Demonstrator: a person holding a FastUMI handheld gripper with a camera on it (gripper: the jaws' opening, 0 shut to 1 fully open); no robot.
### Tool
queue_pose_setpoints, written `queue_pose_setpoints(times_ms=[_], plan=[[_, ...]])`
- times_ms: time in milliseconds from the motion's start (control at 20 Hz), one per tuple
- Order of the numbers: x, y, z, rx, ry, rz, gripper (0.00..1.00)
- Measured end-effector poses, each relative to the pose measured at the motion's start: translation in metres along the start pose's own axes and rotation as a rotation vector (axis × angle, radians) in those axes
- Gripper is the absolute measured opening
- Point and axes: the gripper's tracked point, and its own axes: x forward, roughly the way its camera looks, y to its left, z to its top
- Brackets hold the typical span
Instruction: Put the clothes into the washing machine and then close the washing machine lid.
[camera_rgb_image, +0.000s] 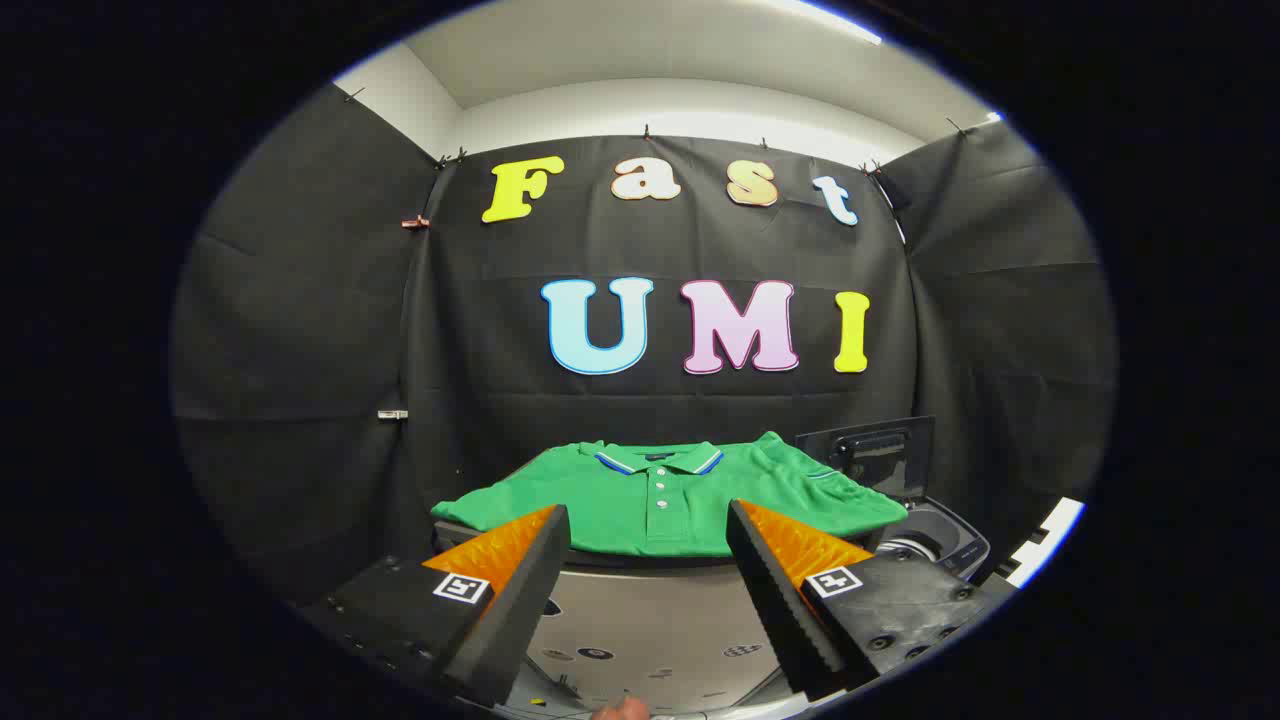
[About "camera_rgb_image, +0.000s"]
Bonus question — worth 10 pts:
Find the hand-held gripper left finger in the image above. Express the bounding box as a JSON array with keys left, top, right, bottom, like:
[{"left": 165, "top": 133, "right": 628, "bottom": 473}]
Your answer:
[{"left": 300, "top": 503, "right": 572, "bottom": 709}]

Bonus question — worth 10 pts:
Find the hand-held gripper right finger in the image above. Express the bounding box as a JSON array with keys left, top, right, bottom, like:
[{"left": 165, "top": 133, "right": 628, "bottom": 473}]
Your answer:
[{"left": 725, "top": 498, "right": 1011, "bottom": 701}]

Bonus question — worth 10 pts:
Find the green polo shirt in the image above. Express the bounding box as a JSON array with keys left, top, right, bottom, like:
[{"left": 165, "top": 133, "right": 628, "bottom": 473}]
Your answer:
[{"left": 430, "top": 431, "right": 909, "bottom": 558}]

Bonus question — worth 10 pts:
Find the grey washing machine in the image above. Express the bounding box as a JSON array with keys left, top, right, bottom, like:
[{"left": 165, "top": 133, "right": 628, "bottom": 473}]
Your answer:
[{"left": 870, "top": 497, "right": 991, "bottom": 583}]

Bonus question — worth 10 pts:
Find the grey cabinet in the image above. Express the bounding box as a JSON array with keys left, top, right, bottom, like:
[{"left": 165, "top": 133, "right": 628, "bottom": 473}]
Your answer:
[{"left": 432, "top": 518, "right": 801, "bottom": 713}]

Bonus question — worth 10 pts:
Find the black backdrop cloth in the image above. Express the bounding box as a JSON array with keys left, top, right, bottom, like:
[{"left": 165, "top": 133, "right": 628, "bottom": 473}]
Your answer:
[{"left": 170, "top": 85, "right": 1118, "bottom": 611}]

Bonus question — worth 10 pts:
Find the white panel with black marks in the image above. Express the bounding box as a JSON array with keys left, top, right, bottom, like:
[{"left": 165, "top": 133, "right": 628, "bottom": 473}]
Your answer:
[{"left": 1005, "top": 497, "right": 1086, "bottom": 589}]

